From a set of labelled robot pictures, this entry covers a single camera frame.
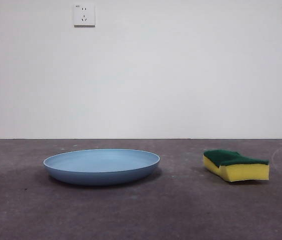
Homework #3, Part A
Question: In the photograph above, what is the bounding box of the yellow sponge with green pad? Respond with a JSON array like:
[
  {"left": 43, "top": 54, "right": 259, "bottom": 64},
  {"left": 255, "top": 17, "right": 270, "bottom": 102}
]
[{"left": 203, "top": 149, "right": 270, "bottom": 183}]

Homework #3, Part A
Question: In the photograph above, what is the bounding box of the light blue round plate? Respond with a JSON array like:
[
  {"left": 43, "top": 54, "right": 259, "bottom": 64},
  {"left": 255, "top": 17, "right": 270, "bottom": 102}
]
[{"left": 43, "top": 148, "right": 161, "bottom": 186}]

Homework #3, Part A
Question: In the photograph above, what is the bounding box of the white wall socket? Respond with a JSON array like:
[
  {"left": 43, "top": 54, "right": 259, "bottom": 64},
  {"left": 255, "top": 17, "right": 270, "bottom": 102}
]
[{"left": 73, "top": 3, "right": 96, "bottom": 28}]

